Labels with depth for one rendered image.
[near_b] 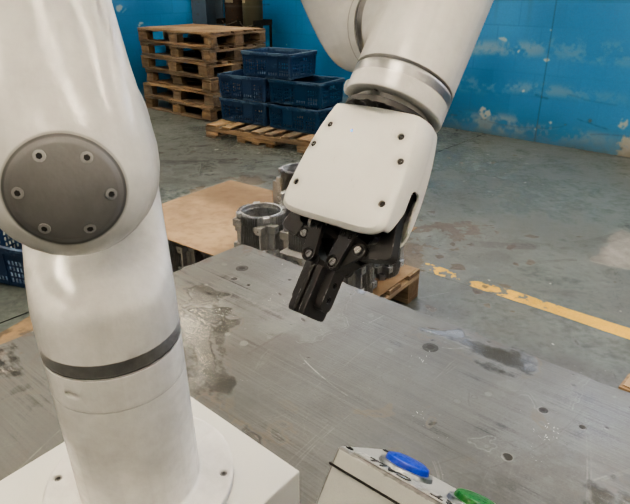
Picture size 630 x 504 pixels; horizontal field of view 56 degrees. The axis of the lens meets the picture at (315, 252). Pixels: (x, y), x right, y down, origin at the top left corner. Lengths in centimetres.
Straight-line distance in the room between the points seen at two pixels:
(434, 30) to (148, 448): 42
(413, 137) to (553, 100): 539
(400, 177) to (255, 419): 51
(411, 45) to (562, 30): 530
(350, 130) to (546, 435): 56
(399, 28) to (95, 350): 34
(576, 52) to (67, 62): 546
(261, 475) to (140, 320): 25
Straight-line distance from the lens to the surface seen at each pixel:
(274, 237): 225
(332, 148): 47
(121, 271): 51
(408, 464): 40
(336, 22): 56
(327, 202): 45
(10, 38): 40
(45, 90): 39
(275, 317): 109
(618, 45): 564
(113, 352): 50
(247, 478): 67
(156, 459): 59
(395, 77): 47
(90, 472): 60
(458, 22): 50
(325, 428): 84
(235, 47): 660
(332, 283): 46
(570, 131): 581
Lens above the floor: 136
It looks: 25 degrees down
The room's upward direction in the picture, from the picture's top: straight up
